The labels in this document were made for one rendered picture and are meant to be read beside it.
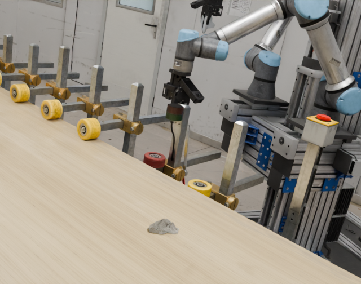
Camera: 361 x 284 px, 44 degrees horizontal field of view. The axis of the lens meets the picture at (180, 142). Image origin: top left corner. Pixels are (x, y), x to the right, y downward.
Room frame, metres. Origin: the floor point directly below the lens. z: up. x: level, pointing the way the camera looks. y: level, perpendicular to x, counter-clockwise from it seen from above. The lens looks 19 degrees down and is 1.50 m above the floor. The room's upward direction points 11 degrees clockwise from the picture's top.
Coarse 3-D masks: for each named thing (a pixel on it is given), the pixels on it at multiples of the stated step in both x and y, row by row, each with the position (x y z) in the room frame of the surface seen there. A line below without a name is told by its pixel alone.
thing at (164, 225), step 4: (160, 220) 1.07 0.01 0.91; (164, 220) 1.07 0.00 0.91; (168, 220) 1.07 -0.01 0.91; (152, 224) 1.04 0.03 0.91; (156, 224) 1.04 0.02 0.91; (160, 224) 1.04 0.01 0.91; (164, 224) 1.04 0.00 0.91; (168, 224) 1.04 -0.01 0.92; (172, 224) 1.04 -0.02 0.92; (148, 228) 1.02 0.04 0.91; (152, 228) 1.02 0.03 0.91; (156, 228) 1.03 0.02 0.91; (160, 228) 1.04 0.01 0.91; (164, 228) 1.04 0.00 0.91; (168, 228) 1.03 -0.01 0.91; (172, 228) 1.04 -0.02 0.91; (176, 228) 1.05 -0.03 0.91; (152, 232) 1.01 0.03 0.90; (156, 232) 1.01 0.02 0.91; (160, 232) 1.01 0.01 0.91; (164, 232) 1.02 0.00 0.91; (168, 232) 1.03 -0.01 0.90; (172, 232) 1.03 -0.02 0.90; (176, 232) 1.03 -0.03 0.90
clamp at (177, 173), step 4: (164, 168) 1.57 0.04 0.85; (168, 168) 1.56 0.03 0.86; (172, 168) 1.55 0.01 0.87; (176, 168) 1.55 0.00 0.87; (180, 168) 1.56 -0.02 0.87; (164, 172) 1.57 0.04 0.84; (168, 172) 1.56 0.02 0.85; (172, 172) 1.55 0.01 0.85; (176, 172) 1.54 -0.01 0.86; (180, 172) 1.55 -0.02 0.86; (184, 172) 1.57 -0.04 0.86; (172, 176) 1.54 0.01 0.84; (176, 176) 1.53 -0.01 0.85; (180, 176) 1.55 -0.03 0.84; (180, 180) 1.55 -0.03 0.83
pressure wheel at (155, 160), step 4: (148, 152) 1.57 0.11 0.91; (152, 152) 1.58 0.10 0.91; (156, 152) 1.59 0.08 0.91; (144, 156) 1.53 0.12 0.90; (148, 156) 1.53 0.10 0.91; (152, 156) 1.55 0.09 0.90; (156, 156) 1.55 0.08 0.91; (160, 156) 1.56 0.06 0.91; (164, 156) 1.56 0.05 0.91; (144, 160) 1.53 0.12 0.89; (148, 160) 1.52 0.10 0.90; (152, 160) 1.51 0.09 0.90; (156, 160) 1.51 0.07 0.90; (160, 160) 1.52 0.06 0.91; (164, 160) 1.54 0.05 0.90; (148, 164) 1.51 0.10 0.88; (152, 164) 1.51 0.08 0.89; (156, 164) 1.51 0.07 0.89; (160, 164) 1.52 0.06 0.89; (164, 164) 1.54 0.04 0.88
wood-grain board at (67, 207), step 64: (0, 128) 1.54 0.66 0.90; (64, 128) 1.68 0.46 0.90; (0, 192) 1.08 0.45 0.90; (64, 192) 1.14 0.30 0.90; (128, 192) 1.22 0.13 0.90; (192, 192) 1.30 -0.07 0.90; (0, 256) 0.80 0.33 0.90; (64, 256) 0.85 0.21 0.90; (128, 256) 0.89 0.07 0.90; (192, 256) 0.94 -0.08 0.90; (256, 256) 0.99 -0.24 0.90
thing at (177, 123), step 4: (172, 104) 1.55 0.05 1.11; (176, 104) 1.56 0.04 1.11; (168, 112) 1.52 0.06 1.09; (172, 124) 1.54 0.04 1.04; (176, 124) 1.57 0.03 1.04; (180, 124) 1.55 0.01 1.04; (172, 128) 1.54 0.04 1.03; (172, 132) 1.54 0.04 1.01; (172, 152) 1.56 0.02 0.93; (172, 156) 1.56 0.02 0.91; (172, 160) 1.56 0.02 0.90
